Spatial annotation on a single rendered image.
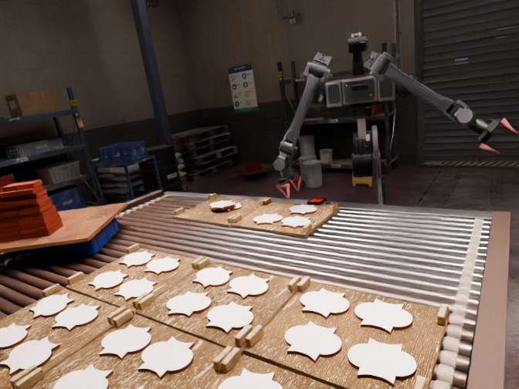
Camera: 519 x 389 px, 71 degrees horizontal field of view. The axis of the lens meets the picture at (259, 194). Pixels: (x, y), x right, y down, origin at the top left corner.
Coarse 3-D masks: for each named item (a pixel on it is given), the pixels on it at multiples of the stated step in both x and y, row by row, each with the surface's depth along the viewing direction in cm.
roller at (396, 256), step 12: (120, 216) 221; (180, 228) 189; (192, 228) 185; (204, 228) 181; (264, 240) 160; (276, 240) 157; (288, 240) 154; (348, 252) 139; (360, 252) 136; (372, 252) 134; (384, 252) 132; (432, 264) 122; (444, 264) 120; (456, 264) 119; (468, 264) 117
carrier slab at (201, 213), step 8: (216, 200) 220; (224, 200) 218; (232, 200) 216; (240, 200) 214; (248, 200) 212; (192, 208) 210; (200, 208) 208; (208, 208) 206; (240, 208) 198; (248, 208) 197; (256, 208) 195; (176, 216) 201; (184, 216) 199; (192, 216) 197; (200, 216) 195; (208, 216) 193; (216, 216) 191; (224, 216) 190; (216, 224) 183; (224, 224) 179
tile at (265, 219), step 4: (260, 216) 179; (264, 216) 178; (268, 216) 177; (272, 216) 176; (276, 216) 176; (280, 216) 175; (256, 220) 174; (260, 220) 174; (264, 220) 173; (268, 220) 172; (272, 220) 171; (276, 220) 171; (280, 220) 172; (260, 224) 171; (264, 224) 171; (268, 224) 170; (272, 224) 169
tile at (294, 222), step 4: (296, 216) 172; (284, 220) 169; (288, 220) 169; (292, 220) 168; (296, 220) 167; (300, 220) 166; (304, 220) 166; (308, 220) 165; (284, 224) 165; (288, 224) 164; (292, 224) 163; (296, 224) 163; (300, 224) 162; (304, 224) 161
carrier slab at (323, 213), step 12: (276, 204) 198; (288, 204) 195; (300, 204) 192; (252, 216) 184; (288, 216) 177; (300, 216) 175; (312, 216) 173; (324, 216) 170; (252, 228) 170; (264, 228) 166; (276, 228) 164; (288, 228) 162; (300, 228) 160; (312, 228) 158
